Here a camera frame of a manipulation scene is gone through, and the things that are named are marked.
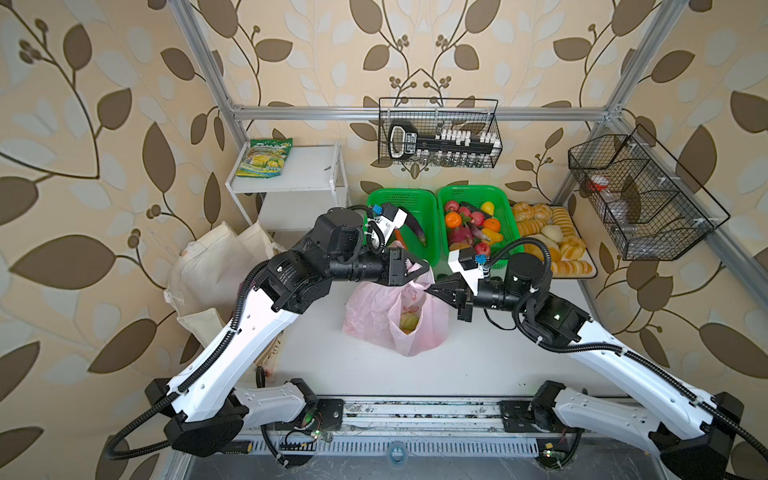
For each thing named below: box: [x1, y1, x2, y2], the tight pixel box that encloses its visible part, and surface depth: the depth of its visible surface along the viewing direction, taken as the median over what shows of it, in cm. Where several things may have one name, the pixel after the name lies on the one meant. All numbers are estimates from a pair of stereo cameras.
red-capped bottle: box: [587, 174, 628, 220], surface depth 84 cm
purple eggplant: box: [405, 212, 427, 247], surface depth 114 cm
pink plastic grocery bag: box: [342, 240, 450, 357], surface depth 69 cm
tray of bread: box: [509, 202, 598, 279], surface depth 107 cm
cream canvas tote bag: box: [164, 222, 284, 349], surface depth 78 cm
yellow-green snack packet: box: [236, 138, 294, 179], surface depth 86 cm
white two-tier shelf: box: [225, 142, 348, 231], surface depth 86 cm
